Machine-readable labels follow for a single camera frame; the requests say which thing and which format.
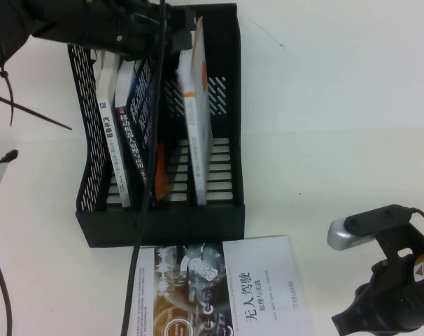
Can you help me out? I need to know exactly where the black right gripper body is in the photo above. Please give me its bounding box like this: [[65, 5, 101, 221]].
[[350, 260, 424, 336]]

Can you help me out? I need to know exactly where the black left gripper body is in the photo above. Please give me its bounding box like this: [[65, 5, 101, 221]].
[[117, 0, 185, 60]]

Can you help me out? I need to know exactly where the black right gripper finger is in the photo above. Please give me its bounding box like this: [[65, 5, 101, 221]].
[[330, 307, 355, 328], [336, 318, 358, 335]]

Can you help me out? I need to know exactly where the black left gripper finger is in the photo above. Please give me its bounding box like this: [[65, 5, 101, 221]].
[[182, 6, 203, 33], [169, 29, 194, 52]]

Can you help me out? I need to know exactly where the orange edged ROS2 book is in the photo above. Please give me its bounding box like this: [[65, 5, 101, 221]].
[[176, 15, 215, 207]]

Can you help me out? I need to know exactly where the white autonomous driving book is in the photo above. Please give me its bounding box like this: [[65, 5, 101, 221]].
[[120, 234, 313, 336]]

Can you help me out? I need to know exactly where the white spine paperback book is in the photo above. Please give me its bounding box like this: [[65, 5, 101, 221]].
[[91, 48, 133, 209]]

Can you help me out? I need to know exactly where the dark blue robot book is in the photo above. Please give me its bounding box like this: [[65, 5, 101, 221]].
[[114, 59, 171, 207]]

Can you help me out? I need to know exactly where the black plastic book stand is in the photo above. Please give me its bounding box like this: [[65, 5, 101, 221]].
[[66, 2, 247, 249]]

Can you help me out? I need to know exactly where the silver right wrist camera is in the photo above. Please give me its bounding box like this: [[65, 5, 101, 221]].
[[327, 218, 377, 252]]

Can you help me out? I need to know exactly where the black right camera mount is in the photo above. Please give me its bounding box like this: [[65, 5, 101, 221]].
[[344, 204, 424, 270]]

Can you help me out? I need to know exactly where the black left camera cable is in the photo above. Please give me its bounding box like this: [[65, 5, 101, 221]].
[[120, 0, 169, 336]]

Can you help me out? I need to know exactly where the black cable with plug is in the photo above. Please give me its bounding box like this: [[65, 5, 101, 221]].
[[0, 148, 20, 165]]

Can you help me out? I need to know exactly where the thin black cable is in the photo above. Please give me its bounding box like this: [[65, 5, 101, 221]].
[[0, 237, 14, 336]]

